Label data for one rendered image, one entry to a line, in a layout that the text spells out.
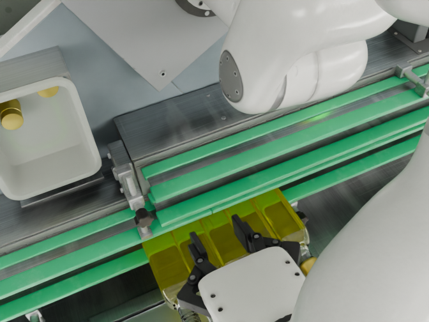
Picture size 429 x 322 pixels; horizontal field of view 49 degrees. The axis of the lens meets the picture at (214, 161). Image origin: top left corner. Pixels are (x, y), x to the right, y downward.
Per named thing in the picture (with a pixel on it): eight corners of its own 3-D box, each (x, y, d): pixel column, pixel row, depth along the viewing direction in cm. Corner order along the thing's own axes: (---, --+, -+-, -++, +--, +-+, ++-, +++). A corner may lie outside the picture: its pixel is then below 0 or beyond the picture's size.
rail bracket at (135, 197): (126, 208, 90) (147, 260, 82) (106, 149, 77) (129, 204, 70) (141, 202, 91) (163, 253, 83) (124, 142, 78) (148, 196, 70)
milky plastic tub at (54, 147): (4, 172, 88) (10, 205, 83) (-54, 77, 71) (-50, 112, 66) (93, 141, 92) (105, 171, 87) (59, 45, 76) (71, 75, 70)
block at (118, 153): (113, 177, 93) (124, 202, 89) (103, 144, 86) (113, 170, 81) (131, 170, 94) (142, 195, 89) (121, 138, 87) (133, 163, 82)
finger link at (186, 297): (175, 328, 46) (180, 283, 51) (253, 323, 45) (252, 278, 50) (173, 321, 45) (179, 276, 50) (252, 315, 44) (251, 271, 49)
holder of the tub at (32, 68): (15, 186, 93) (21, 216, 88) (-52, 76, 72) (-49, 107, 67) (99, 157, 97) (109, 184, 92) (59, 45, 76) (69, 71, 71)
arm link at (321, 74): (294, 40, 68) (366, 104, 58) (213, 56, 63) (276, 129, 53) (309, -26, 61) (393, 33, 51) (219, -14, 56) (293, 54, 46)
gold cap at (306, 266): (319, 258, 86) (332, 278, 83) (304, 270, 87) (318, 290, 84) (311, 255, 83) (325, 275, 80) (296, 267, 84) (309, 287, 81)
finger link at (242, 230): (259, 270, 52) (233, 234, 57) (284, 259, 53) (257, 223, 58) (256, 250, 50) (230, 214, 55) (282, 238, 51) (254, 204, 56)
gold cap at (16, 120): (-7, 101, 76) (-4, 117, 73) (15, 94, 76) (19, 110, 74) (2, 117, 78) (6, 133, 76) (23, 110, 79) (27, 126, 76)
